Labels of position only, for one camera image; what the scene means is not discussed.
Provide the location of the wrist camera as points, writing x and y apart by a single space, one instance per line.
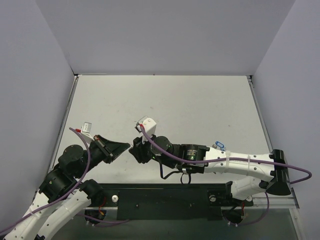
84 131
148 124

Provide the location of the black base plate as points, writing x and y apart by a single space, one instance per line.
158 201

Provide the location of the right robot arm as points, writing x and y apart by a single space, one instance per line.
261 173

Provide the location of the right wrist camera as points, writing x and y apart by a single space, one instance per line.
148 124

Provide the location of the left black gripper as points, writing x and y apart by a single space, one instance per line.
104 148

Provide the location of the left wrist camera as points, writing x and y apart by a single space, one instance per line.
84 131

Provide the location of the blue key tag with window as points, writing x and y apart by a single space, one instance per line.
218 145

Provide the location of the aluminium frame rail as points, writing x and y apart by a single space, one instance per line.
262 122

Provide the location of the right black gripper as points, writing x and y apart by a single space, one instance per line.
143 152

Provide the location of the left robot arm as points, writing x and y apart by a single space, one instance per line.
64 192

